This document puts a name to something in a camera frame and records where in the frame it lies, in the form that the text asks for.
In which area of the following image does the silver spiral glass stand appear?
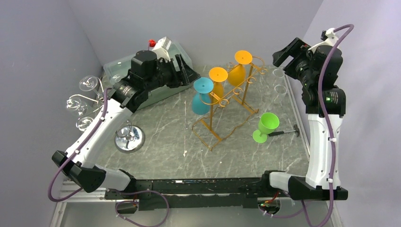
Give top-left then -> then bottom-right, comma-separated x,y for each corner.
84,78 -> 145,154

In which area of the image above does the blue wine glass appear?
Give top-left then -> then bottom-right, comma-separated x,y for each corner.
192,77 -> 214,115

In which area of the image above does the gold wire glass rack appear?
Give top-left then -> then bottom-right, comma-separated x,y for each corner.
191,55 -> 267,151

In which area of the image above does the clear glass on stand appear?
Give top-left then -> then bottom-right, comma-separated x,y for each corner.
76,115 -> 95,132
78,76 -> 99,92
65,94 -> 90,117

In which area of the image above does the clear wine glass front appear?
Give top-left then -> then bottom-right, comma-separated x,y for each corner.
272,68 -> 285,84

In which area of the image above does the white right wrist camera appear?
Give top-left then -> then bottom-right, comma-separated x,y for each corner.
308,28 -> 339,53

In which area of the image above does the black handled hammer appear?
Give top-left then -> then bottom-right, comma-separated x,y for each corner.
268,124 -> 300,137

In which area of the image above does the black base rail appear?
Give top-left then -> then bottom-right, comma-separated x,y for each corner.
105,177 -> 284,211

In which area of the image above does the green wine glass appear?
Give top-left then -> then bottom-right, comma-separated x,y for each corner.
252,113 -> 280,143

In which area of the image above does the clear wine glass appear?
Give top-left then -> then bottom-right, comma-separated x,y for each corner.
272,68 -> 285,84
273,85 -> 287,104

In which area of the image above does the clear glass on stand upper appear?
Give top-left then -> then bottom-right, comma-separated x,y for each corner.
78,76 -> 99,92

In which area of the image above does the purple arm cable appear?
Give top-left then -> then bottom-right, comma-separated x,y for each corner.
47,87 -> 112,203
258,24 -> 355,227

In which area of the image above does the orange wine glass rear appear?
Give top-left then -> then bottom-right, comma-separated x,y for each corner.
227,50 -> 253,87

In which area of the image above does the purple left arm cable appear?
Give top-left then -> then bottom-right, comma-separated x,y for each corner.
47,87 -> 112,203

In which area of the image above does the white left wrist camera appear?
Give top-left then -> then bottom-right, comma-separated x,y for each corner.
148,36 -> 172,61

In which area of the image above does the orange wine glass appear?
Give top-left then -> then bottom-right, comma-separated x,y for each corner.
227,50 -> 253,87
209,67 -> 228,98

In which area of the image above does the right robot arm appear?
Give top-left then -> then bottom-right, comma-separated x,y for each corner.
260,38 -> 349,201

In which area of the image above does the orange wine glass front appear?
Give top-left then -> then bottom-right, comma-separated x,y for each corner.
209,67 -> 228,98

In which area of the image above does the clear glass on stand middle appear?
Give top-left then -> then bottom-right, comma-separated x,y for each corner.
65,94 -> 90,117

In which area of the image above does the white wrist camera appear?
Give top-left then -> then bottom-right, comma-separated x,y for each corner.
308,28 -> 339,53
148,36 -> 172,61

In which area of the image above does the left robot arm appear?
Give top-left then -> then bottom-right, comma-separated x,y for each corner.
52,50 -> 201,199

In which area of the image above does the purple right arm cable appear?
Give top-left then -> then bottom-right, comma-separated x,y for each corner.
258,24 -> 355,227

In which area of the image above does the clear glass on stand lower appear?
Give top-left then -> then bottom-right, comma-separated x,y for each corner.
76,115 -> 95,132

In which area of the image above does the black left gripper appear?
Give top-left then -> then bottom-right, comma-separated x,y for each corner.
145,53 -> 201,92

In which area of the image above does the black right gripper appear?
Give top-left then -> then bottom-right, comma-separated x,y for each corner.
273,37 -> 315,86

